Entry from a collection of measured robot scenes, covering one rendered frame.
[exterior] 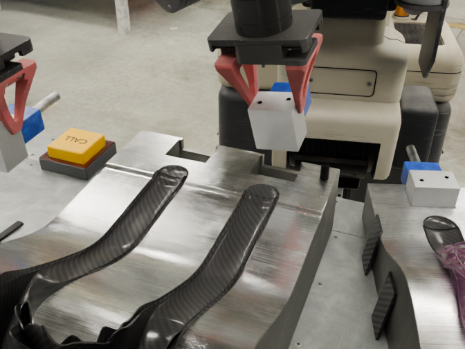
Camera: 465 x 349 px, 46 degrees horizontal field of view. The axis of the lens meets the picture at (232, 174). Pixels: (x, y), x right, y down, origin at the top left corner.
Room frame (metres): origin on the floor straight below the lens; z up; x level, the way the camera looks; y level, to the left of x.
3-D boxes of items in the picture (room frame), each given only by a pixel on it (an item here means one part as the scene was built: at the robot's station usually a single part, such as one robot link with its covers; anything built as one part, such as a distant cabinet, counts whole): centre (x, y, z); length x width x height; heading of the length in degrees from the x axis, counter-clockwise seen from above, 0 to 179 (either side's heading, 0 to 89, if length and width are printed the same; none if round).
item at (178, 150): (0.57, 0.05, 0.87); 0.05 x 0.05 x 0.04; 69
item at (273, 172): (0.53, -0.05, 0.87); 0.05 x 0.05 x 0.04; 69
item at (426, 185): (0.57, -0.24, 0.86); 0.13 x 0.05 x 0.05; 176
